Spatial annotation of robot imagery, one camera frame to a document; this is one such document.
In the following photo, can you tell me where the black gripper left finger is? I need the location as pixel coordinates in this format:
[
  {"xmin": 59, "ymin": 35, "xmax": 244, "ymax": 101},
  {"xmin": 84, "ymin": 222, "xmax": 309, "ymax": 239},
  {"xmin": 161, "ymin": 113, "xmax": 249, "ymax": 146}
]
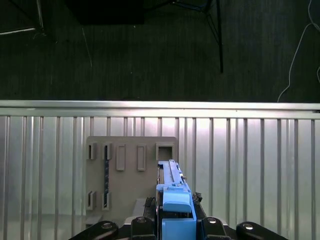
[{"xmin": 72, "ymin": 196, "xmax": 157, "ymax": 240}]

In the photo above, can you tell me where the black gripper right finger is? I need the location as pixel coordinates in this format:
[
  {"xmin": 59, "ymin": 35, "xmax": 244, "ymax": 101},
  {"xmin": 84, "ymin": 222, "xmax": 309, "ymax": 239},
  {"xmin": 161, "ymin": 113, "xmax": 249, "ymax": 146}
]
[{"xmin": 191, "ymin": 191, "xmax": 291, "ymax": 240}]

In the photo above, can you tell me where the hard disk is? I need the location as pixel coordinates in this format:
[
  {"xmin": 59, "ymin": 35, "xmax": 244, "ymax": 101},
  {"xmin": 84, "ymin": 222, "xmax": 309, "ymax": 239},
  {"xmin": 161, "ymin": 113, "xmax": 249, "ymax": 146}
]
[{"xmin": 155, "ymin": 159, "xmax": 199, "ymax": 240}]

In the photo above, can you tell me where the grey parts rack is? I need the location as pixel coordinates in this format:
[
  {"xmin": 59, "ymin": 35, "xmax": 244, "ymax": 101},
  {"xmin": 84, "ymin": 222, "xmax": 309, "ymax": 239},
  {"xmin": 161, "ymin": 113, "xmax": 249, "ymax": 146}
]
[{"xmin": 84, "ymin": 136, "xmax": 179, "ymax": 227}]

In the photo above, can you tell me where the black box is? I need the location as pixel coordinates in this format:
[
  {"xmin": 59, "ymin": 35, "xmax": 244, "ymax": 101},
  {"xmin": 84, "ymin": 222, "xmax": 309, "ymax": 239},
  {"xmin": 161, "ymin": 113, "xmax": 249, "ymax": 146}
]
[{"xmin": 67, "ymin": 0, "xmax": 146, "ymax": 26}]

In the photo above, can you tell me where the white cable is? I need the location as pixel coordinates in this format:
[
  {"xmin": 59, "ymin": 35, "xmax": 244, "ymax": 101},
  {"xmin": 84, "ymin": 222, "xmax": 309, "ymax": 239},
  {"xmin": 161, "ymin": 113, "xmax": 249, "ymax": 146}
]
[{"xmin": 276, "ymin": 0, "xmax": 320, "ymax": 103}]

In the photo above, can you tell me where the black metal desk frame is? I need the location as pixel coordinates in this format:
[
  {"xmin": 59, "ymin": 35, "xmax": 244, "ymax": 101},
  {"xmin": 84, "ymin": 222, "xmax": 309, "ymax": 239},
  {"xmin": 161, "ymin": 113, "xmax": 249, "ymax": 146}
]
[{"xmin": 164, "ymin": 0, "xmax": 225, "ymax": 74}]

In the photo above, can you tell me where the grey metal frame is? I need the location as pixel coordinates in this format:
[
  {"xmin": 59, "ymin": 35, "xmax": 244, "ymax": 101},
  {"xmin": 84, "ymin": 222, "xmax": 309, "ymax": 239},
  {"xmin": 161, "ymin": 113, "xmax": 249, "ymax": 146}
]
[{"xmin": 0, "ymin": 0, "xmax": 46, "ymax": 36}]

